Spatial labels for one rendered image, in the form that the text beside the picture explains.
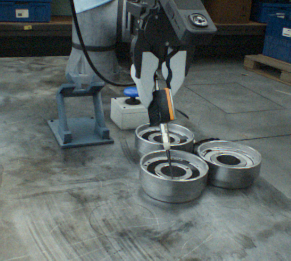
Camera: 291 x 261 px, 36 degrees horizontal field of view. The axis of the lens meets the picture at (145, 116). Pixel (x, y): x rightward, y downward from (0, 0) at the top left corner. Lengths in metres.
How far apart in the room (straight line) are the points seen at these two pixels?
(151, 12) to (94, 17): 0.55
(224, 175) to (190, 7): 0.27
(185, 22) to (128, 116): 0.37
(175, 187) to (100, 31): 0.62
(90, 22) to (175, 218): 0.67
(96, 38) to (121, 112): 0.34
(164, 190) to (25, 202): 0.20
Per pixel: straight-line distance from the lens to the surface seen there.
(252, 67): 4.90
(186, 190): 0.66
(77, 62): 1.21
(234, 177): 0.72
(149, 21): 0.64
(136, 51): 0.64
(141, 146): 0.78
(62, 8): 4.77
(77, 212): 0.64
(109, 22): 1.18
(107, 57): 1.21
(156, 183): 0.66
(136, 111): 0.91
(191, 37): 0.58
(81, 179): 0.72
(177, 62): 0.68
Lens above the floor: 1.15
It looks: 20 degrees down
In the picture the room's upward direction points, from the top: 4 degrees clockwise
